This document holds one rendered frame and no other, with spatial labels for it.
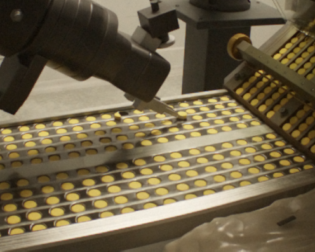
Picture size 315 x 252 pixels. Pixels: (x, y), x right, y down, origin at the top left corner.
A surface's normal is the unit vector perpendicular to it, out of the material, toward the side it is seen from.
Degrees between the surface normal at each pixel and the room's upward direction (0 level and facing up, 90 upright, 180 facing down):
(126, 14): 90
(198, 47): 90
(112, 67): 96
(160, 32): 90
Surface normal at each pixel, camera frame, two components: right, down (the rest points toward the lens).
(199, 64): -0.91, 0.14
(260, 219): 0.10, -0.87
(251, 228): -0.17, -0.82
